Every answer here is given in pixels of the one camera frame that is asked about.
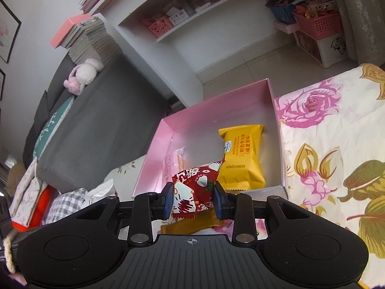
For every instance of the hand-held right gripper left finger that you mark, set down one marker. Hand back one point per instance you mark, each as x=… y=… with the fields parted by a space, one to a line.
x=167 y=201

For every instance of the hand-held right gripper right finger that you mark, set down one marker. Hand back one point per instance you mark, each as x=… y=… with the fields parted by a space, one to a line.
x=219 y=203

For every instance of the red snack packet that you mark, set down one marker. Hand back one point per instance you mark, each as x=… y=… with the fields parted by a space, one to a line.
x=192 y=189

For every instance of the pink cardboard box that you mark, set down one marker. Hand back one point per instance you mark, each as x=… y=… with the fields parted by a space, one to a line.
x=210 y=111

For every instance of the person's left forearm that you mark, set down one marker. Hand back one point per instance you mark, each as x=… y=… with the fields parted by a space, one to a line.
x=11 y=253

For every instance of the golden snack packet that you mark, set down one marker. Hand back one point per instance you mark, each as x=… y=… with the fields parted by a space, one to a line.
x=192 y=226

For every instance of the pink snack packet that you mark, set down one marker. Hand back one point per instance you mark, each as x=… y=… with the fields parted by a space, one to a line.
x=172 y=164

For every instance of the yellow snack packet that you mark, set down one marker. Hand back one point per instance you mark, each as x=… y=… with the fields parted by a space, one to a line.
x=243 y=159

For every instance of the white snack packet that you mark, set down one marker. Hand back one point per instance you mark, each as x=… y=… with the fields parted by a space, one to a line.
x=100 y=192

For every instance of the grey checked cloth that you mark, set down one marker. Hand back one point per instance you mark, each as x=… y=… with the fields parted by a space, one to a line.
x=66 y=206

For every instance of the grey sofa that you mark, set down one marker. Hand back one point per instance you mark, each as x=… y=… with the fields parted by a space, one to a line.
x=105 y=111

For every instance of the orange cloth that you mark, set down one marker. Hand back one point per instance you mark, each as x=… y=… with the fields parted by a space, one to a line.
x=42 y=207

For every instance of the teal cushion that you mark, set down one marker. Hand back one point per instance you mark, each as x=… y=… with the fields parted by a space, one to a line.
x=52 y=126

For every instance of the floral cushion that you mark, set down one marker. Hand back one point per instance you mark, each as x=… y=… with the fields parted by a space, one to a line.
x=25 y=192

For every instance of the white shelf unit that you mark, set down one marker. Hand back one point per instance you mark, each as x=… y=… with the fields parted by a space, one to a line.
x=180 y=51

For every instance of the pink and white plush toy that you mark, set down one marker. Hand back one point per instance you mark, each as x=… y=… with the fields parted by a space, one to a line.
x=85 y=73

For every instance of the beige round cushion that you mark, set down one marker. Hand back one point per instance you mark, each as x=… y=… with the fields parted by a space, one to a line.
x=15 y=177

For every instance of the small pink plastic basket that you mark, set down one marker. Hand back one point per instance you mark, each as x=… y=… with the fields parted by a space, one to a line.
x=158 y=26

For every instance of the stack of books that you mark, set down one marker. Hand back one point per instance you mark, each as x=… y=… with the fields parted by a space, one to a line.
x=90 y=42

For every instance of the small white box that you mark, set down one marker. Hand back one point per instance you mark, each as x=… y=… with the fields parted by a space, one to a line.
x=178 y=16

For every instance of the white storage box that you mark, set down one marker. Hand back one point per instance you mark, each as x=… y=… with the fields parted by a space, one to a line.
x=331 y=49

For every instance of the blue storage box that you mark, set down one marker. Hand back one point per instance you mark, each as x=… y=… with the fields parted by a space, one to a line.
x=281 y=13

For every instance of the large pink plastic basket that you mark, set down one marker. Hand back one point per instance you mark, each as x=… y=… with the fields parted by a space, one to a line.
x=320 y=25

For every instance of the lace curtain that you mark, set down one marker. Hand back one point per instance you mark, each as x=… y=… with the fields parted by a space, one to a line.
x=361 y=15

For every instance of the black picture frame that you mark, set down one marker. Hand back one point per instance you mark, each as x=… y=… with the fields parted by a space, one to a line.
x=1 y=84
x=6 y=30

